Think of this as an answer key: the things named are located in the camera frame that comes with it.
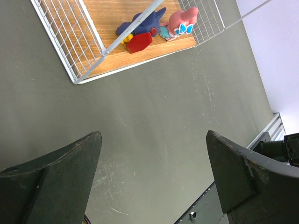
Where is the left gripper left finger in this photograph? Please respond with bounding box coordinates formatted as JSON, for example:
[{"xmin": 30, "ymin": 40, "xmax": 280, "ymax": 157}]
[{"xmin": 0, "ymin": 131, "xmax": 102, "ymax": 224}]

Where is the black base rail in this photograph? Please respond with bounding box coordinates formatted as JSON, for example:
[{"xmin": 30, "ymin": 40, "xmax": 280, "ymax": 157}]
[{"xmin": 175, "ymin": 182, "xmax": 224, "ymax": 224}]

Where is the white wire wooden shelf rack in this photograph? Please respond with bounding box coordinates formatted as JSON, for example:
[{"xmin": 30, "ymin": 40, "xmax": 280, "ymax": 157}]
[{"xmin": 30, "ymin": 0, "xmax": 274, "ymax": 85}]

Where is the blue stitch toy figure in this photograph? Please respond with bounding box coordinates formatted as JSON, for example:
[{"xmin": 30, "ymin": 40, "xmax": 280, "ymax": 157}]
[{"xmin": 126, "ymin": 7, "xmax": 166, "ymax": 54}]

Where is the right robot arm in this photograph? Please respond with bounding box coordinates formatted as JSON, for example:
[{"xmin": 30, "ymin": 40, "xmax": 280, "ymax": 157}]
[{"xmin": 252, "ymin": 133, "xmax": 299, "ymax": 167}]

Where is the pink melody toy on shelf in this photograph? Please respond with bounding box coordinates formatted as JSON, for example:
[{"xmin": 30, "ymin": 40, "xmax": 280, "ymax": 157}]
[{"xmin": 159, "ymin": 7, "xmax": 199, "ymax": 42}]

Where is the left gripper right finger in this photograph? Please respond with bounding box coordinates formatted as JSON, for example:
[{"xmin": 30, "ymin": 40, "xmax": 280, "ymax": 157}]
[{"xmin": 206, "ymin": 130, "xmax": 299, "ymax": 224}]

